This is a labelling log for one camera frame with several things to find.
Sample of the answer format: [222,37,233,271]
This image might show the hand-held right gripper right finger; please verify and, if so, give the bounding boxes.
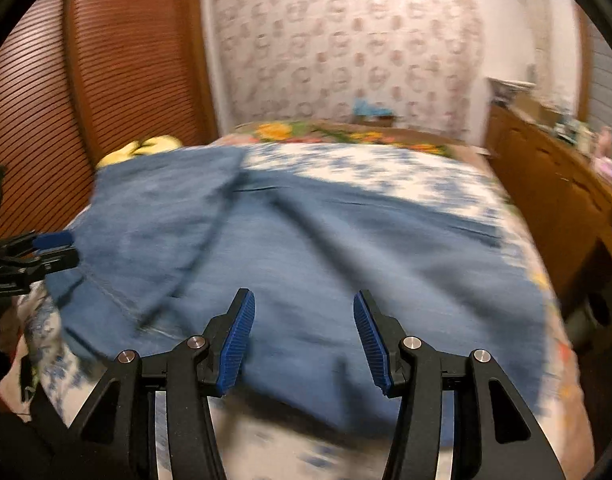
[353,289,569,480]

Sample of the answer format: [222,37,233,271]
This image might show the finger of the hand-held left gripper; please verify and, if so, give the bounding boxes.
[28,247,80,276]
[3,232,76,259]

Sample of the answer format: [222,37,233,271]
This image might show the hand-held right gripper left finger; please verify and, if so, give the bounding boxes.
[68,287,257,480]

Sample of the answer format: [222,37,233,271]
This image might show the blue denim pants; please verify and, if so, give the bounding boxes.
[45,145,546,428]

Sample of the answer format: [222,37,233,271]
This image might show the yellow plush toy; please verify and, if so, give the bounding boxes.
[97,134,181,168]

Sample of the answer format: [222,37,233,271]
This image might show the wooden louvered wardrobe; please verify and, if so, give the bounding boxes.
[0,0,219,241]

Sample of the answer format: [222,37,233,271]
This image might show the blue floral white bedsheet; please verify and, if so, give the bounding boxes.
[0,142,596,480]

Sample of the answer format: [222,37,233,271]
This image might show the colourful flower blanket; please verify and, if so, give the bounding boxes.
[233,120,486,158]

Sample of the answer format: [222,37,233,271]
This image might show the grey cylindrical bin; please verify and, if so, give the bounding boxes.
[566,290,611,351]

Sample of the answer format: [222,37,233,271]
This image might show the cardboard box with blue bag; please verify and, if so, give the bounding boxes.
[353,97,397,128]

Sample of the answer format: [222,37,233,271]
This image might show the wooden side cabinet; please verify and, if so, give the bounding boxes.
[486,105,612,306]

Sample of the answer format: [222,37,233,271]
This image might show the stack of papers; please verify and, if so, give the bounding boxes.
[488,77,534,106]

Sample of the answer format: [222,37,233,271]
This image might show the circle patterned sheer curtain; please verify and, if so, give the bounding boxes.
[206,0,486,133]

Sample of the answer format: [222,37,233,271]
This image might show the grey striped window blind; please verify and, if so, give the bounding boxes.
[583,30,612,131]

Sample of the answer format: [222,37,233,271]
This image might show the wooden window frame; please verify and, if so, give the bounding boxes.
[578,10,594,116]

